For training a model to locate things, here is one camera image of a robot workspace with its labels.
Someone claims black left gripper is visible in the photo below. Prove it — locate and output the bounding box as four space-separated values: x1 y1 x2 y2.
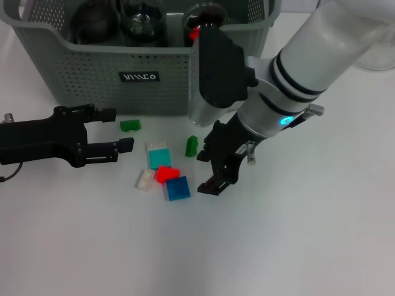
0 104 135 168

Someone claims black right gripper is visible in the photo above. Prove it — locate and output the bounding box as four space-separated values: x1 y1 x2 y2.
196 112 260 197

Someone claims blue square toy brick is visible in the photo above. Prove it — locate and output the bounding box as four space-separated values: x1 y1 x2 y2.
165 176 191 202

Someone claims red sloped toy block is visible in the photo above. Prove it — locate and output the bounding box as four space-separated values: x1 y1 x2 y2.
156 165 181 184

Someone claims white long toy brick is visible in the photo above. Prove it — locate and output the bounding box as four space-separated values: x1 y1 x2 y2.
134 168 156 191

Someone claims green flat toy block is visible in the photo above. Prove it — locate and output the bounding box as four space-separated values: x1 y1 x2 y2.
120 119 142 133

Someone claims green sloped toy block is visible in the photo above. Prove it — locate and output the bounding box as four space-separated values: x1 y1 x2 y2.
185 134 199 157

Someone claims grey-green perforated storage bin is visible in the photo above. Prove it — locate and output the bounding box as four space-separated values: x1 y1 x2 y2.
0 0 282 117

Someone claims teal toy brick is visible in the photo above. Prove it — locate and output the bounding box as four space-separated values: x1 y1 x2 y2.
148 148 172 170

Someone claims black round teapot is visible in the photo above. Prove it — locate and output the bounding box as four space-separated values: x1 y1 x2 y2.
72 0 120 44

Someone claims clear glass carafe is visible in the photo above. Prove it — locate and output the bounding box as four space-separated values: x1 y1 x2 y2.
354 23 395 71

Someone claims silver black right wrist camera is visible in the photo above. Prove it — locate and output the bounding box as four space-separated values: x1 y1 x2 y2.
187 27 257 128

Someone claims right arm cable with plug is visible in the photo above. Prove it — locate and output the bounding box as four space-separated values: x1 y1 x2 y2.
246 104 325 166

